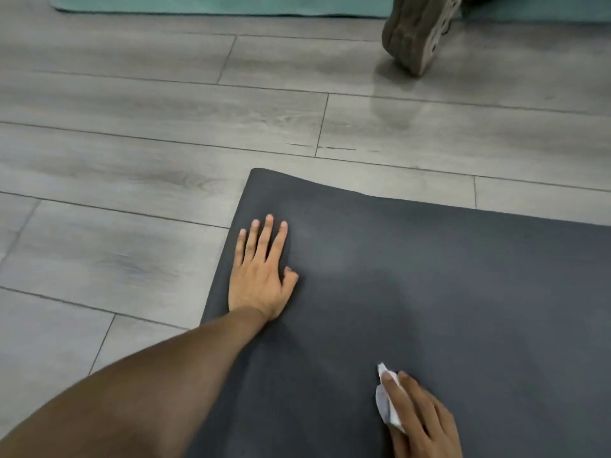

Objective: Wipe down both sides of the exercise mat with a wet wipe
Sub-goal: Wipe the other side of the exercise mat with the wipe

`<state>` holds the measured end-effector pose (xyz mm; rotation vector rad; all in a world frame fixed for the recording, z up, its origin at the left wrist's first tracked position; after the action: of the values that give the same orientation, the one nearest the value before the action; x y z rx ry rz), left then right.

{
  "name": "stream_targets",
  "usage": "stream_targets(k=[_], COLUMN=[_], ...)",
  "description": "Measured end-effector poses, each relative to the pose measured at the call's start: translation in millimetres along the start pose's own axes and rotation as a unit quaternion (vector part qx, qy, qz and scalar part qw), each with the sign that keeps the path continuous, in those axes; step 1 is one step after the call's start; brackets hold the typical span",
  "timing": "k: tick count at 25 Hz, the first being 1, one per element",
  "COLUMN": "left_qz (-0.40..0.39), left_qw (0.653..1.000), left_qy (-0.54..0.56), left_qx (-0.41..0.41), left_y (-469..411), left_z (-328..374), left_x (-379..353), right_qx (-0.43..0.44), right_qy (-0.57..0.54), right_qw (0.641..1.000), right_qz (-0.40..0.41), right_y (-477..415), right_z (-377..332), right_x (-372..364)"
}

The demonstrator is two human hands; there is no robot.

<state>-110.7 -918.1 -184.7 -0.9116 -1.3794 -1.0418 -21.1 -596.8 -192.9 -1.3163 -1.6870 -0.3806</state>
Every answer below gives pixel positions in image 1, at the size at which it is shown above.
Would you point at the white wipe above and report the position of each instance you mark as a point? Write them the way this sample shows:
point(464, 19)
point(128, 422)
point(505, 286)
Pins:
point(384, 400)

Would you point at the person's left forearm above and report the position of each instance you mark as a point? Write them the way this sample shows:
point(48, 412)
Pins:
point(133, 391)

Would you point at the person's right hand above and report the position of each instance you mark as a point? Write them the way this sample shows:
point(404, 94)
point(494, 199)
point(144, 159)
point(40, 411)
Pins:
point(425, 419)

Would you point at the teal floor mat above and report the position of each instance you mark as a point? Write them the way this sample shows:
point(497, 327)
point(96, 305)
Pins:
point(215, 3)

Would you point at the person's left hand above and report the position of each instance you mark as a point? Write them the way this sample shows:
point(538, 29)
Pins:
point(258, 281)

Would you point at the dark grey yoga mat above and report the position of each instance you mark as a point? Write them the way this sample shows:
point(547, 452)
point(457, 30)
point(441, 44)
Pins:
point(453, 305)

